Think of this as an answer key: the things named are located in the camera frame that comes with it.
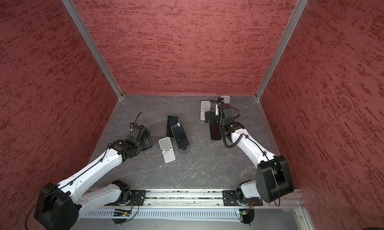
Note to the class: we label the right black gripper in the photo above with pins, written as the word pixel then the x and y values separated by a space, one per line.
pixel 212 118

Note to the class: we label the white phone stand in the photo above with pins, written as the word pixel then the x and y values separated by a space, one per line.
pixel 205 106
pixel 226 99

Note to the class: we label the black phone with tag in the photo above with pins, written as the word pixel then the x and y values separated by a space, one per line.
pixel 215 132
pixel 180 136

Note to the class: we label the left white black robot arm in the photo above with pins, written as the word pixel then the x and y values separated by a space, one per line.
pixel 60 206

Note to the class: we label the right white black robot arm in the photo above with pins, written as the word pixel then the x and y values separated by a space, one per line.
pixel 273 177

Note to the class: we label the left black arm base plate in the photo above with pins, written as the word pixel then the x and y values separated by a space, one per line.
pixel 138 197

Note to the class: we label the aluminium front rail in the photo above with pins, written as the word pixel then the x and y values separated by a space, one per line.
pixel 210 198

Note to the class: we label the white slotted cable duct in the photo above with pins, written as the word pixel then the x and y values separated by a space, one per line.
pixel 225 215

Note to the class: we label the left circuit board with wires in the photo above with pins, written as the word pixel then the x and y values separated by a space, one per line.
pixel 121 216

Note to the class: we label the circuit board with wires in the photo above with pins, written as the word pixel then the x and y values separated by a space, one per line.
pixel 247 216
pixel 121 216

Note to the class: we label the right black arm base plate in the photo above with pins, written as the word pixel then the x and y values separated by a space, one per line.
pixel 235 198

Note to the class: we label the right circuit board with wires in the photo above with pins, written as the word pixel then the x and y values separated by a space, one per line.
pixel 247 216

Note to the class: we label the right aluminium corner post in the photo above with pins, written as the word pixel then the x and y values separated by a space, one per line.
pixel 293 20

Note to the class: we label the aluminium corner post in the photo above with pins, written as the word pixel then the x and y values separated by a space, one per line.
pixel 293 20
pixel 79 23

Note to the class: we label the left aluminium corner post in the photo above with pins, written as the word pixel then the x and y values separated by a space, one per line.
pixel 79 23

